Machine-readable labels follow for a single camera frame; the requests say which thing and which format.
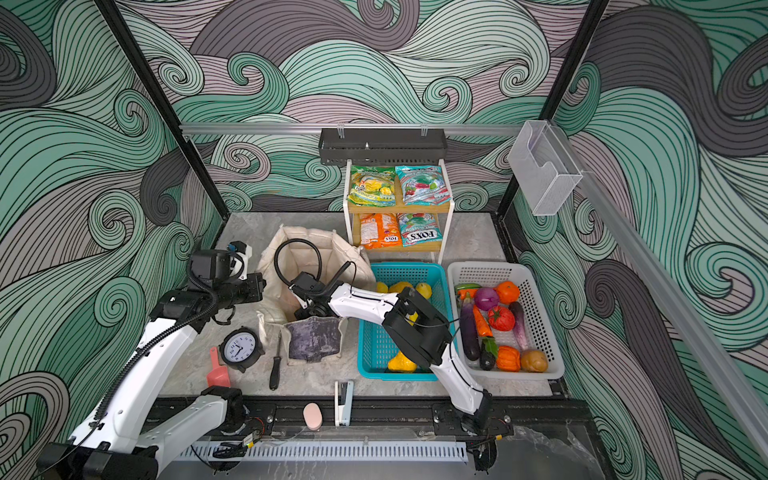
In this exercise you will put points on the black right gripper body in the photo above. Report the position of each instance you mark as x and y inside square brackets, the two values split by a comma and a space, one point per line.
[307, 311]

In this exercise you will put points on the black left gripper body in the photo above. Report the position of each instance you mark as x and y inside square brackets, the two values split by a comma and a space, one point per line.
[238, 291]

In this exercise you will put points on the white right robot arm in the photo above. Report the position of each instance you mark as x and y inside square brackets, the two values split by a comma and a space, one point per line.
[420, 331]

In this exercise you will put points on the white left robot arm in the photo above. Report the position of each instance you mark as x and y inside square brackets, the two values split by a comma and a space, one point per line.
[110, 442]

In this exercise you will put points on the orange Fox's candy bag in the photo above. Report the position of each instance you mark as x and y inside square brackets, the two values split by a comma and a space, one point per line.
[380, 230]

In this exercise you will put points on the yellow-green candy bag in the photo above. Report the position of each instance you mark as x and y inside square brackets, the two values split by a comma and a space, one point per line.
[372, 186]

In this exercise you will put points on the green Fox's candy bag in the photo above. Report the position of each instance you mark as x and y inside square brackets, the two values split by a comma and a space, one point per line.
[418, 228]

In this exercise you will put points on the green-red candy bag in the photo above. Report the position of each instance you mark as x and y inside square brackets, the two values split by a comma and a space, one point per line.
[423, 185]

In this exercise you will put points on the teal plastic basket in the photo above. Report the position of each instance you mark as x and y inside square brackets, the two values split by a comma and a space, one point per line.
[375, 346]

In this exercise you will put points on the yellow potato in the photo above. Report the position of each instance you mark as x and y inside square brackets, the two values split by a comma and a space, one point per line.
[400, 287]

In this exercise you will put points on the black alarm clock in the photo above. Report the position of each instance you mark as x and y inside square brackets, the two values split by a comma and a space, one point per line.
[241, 349]

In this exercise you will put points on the white wooden two-tier shelf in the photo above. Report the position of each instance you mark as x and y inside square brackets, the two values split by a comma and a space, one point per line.
[444, 214]

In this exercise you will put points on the white stapler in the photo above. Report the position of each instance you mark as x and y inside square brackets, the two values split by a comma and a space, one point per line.
[343, 398]

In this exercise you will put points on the yellow pear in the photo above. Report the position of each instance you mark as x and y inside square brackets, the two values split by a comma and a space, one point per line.
[401, 364]

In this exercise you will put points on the yellow lemon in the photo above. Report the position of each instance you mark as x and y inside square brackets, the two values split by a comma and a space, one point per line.
[424, 289]

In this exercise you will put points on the pink plastic scoop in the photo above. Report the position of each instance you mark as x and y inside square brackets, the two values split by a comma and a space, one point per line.
[218, 376]

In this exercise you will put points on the pink eraser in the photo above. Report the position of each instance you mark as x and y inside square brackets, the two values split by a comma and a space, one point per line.
[313, 416]

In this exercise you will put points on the purple eggplant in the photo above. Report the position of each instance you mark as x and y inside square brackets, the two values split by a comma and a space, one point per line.
[468, 331]

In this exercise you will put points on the purple onion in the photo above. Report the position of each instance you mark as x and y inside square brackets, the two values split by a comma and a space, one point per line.
[486, 298]

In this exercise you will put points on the orange carrot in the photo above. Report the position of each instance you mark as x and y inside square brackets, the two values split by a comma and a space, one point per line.
[482, 326]

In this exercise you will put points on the red tomato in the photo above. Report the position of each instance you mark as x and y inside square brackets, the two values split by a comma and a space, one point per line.
[501, 318]

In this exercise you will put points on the orange tangerine in white basket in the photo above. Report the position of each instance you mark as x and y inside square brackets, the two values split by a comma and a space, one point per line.
[508, 292]

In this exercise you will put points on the orange bell pepper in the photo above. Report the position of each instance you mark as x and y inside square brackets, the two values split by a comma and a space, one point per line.
[508, 359]

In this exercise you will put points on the white plastic basket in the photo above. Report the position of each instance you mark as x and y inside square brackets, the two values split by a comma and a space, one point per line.
[536, 323]

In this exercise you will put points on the brown potato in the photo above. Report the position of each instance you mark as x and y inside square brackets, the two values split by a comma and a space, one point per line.
[534, 361]

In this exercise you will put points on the black handled screwdriver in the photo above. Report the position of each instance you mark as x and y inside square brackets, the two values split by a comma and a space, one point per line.
[275, 373]

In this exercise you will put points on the black wall shelf tray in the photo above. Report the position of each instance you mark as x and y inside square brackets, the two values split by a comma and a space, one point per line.
[382, 146]

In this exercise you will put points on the white slotted cable duct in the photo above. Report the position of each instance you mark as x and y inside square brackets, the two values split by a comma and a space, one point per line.
[338, 451]

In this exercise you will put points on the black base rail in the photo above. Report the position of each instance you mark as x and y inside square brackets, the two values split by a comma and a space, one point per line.
[560, 418]

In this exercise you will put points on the clear acrylic wall holder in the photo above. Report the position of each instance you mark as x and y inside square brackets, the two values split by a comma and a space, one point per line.
[544, 163]

